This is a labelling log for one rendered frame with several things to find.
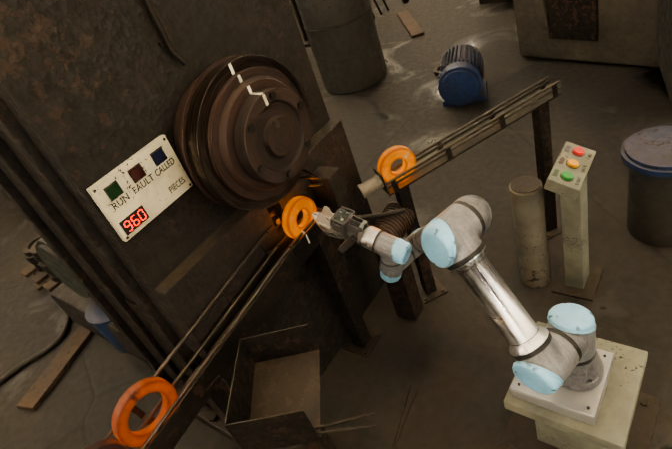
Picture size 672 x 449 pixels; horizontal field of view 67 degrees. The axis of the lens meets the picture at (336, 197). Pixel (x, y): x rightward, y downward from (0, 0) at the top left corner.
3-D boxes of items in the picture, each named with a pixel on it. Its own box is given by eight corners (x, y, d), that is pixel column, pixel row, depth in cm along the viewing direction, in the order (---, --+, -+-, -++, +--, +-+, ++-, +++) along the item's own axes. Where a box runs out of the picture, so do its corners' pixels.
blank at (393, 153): (398, 187, 202) (401, 190, 199) (368, 172, 194) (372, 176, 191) (420, 154, 198) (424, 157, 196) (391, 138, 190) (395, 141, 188)
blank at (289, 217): (276, 209, 173) (283, 211, 171) (305, 187, 183) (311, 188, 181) (287, 246, 180) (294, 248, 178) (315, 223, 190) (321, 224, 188)
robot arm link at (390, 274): (413, 269, 175) (415, 250, 167) (391, 289, 170) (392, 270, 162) (395, 256, 179) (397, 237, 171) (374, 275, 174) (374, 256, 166)
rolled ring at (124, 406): (108, 455, 131) (102, 449, 133) (169, 441, 145) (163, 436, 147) (126, 384, 132) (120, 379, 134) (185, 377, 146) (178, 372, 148)
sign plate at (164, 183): (122, 240, 140) (85, 189, 130) (189, 184, 155) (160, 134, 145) (127, 242, 138) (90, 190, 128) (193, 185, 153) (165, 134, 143)
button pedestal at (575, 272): (549, 296, 212) (538, 178, 177) (565, 257, 225) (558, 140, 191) (591, 306, 202) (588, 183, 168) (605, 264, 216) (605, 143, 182)
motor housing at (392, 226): (390, 319, 227) (358, 230, 197) (412, 284, 240) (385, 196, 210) (416, 327, 219) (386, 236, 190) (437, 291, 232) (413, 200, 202)
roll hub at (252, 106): (257, 200, 152) (218, 119, 137) (310, 148, 168) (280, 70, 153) (270, 202, 149) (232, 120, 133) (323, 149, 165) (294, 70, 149)
